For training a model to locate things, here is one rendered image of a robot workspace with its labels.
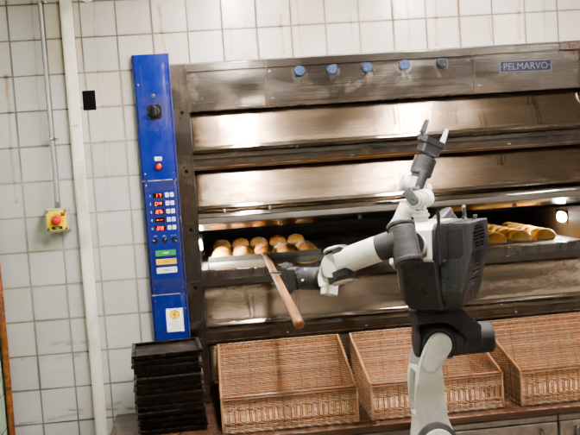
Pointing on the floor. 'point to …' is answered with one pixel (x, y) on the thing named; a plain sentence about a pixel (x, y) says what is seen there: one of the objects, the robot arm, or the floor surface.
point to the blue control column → (153, 127)
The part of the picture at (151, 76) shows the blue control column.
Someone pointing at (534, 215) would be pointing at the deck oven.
